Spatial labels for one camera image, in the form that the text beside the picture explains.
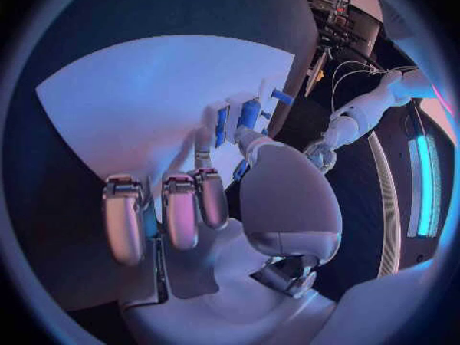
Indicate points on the blue plug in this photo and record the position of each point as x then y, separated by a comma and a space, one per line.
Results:
240, 170

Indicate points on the glowing light bar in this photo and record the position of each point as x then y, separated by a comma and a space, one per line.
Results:
426, 186

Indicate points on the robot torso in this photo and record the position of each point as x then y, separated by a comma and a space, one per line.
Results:
399, 253

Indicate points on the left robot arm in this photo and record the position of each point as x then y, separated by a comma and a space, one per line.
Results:
363, 112

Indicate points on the blue cylinder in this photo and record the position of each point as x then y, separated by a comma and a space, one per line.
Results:
248, 113

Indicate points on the metal equipment rack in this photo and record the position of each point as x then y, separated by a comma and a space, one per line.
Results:
336, 2

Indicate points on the long blue peg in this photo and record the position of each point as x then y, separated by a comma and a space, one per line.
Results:
283, 97

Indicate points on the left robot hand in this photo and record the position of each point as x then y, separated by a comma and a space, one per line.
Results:
320, 156

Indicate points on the blue block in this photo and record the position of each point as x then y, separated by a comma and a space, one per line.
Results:
222, 125

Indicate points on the white task board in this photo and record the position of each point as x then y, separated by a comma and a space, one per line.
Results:
143, 92

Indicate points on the small blue peg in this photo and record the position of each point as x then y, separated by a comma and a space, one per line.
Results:
266, 115

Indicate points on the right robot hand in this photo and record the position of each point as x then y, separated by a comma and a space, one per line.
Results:
287, 195

